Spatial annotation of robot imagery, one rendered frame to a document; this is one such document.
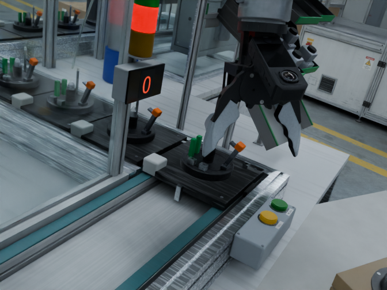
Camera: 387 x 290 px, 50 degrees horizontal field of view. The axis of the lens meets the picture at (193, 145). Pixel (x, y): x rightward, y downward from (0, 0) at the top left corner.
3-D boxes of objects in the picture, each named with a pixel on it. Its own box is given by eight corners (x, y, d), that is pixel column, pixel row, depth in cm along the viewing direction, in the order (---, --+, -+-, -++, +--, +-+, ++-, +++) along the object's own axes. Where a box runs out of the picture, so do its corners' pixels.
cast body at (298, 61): (294, 77, 121) (310, 59, 117) (287, 80, 118) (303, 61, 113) (274, 58, 123) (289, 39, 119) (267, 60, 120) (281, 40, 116)
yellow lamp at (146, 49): (156, 56, 88) (160, 33, 86) (141, 58, 84) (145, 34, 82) (137, 49, 90) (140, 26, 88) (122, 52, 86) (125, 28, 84)
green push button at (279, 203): (288, 210, 101) (290, 203, 101) (282, 217, 98) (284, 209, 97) (273, 203, 103) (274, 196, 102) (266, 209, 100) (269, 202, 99)
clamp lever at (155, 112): (151, 131, 117) (163, 111, 113) (146, 133, 116) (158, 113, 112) (142, 122, 118) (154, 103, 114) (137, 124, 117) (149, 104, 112)
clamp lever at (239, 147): (230, 166, 107) (246, 145, 103) (227, 168, 105) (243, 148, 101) (220, 156, 108) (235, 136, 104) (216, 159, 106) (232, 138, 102)
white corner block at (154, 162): (166, 172, 108) (168, 158, 106) (155, 178, 104) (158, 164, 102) (151, 165, 110) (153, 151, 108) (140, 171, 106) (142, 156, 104)
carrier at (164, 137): (186, 142, 126) (193, 104, 121) (136, 168, 106) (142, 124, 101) (124, 115, 136) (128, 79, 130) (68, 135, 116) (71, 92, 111)
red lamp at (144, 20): (160, 32, 86) (163, 7, 84) (145, 34, 82) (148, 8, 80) (140, 26, 88) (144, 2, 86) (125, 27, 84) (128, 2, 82)
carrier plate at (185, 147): (262, 175, 116) (265, 169, 115) (223, 211, 96) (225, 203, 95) (190, 144, 125) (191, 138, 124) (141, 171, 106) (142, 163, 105)
